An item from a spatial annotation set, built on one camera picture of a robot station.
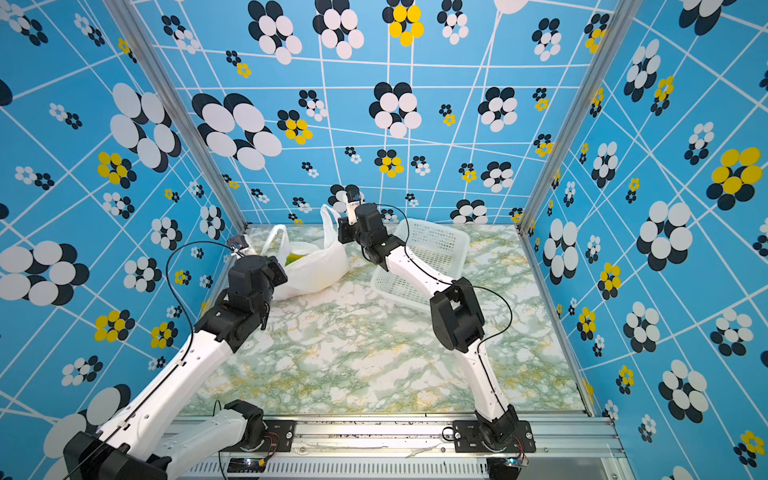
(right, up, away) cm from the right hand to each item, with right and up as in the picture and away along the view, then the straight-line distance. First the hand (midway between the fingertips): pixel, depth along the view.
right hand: (341, 218), depth 91 cm
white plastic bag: (-8, -15, -6) cm, 18 cm away
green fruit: (-13, -12, -6) cm, 19 cm away
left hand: (-16, -11, -15) cm, 25 cm away
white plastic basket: (+35, -9, +21) cm, 41 cm away
